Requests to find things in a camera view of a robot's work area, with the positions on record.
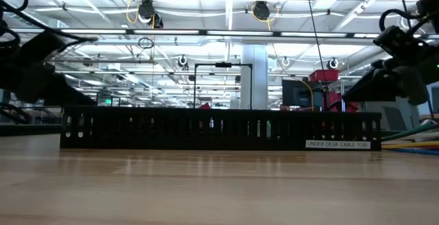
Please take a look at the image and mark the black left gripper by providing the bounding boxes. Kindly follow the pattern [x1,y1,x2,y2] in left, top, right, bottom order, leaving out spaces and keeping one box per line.
[0,60,97,108]

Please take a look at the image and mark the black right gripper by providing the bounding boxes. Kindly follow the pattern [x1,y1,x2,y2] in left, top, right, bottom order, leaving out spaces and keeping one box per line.
[342,55,439,106]

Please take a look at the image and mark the black slotted cable duct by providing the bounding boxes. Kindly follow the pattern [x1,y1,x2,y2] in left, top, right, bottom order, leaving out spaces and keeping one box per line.
[59,106,383,152]

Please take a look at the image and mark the grey office chair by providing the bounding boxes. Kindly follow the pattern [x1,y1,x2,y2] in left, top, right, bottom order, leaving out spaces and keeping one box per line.
[363,99,423,132]

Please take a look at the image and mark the red storage bin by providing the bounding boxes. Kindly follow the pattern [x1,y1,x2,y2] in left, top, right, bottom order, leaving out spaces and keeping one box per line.
[322,91,361,113]

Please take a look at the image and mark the red lidded tote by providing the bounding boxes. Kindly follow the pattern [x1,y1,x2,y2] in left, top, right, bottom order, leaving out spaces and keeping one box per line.
[309,69,340,83]

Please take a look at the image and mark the black monitor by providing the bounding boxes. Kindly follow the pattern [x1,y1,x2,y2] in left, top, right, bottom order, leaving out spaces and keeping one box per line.
[282,79,324,108]

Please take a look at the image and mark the white building column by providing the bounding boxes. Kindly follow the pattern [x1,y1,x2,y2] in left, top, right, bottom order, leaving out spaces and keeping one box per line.
[241,43,269,110]

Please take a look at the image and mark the silver ceiling air duct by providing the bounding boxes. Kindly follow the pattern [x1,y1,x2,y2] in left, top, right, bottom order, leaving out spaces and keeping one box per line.
[346,55,378,77]

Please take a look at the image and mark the black aluminium table frame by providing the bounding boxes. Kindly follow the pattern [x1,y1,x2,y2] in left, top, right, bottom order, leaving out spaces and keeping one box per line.
[0,123,62,137]

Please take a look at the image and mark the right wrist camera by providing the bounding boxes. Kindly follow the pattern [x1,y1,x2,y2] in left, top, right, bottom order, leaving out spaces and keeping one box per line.
[372,25,431,64]

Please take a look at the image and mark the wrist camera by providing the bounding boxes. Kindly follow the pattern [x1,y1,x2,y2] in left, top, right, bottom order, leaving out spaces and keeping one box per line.
[16,29,68,67]
[372,25,431,64]

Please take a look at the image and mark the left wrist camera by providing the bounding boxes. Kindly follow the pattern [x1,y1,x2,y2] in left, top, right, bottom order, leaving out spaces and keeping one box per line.
[16,29,68,67]

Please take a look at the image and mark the black looped cable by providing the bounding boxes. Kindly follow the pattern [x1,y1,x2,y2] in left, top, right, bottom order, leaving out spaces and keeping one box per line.
[0,102,32,126]

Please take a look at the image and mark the yellow hanging cable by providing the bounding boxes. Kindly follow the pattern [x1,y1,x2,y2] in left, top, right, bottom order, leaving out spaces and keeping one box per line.
[294,76,316,112]

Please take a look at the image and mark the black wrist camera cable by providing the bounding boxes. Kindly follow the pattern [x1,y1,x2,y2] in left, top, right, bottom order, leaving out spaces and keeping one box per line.
[378,0,439,34]
[0,0,99,47]

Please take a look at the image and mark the black gantry frame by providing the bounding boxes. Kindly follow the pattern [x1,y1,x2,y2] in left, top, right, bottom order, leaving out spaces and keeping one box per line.
[193,61,254,110]

